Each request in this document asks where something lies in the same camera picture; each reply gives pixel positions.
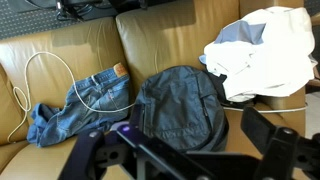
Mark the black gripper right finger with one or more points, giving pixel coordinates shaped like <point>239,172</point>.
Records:
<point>283,150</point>

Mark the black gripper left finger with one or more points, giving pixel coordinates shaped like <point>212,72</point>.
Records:
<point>86,153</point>

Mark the blue denim jeans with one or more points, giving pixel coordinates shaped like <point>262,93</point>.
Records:
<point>96,96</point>

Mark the white crumpled garment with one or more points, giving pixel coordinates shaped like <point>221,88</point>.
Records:
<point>273,60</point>

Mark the dark grey backpack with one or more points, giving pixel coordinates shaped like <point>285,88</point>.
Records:
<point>180,106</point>

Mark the tan leather sofa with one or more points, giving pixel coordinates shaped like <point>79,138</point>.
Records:
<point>160,36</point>

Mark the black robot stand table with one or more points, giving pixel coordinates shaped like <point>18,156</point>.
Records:
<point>40,2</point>

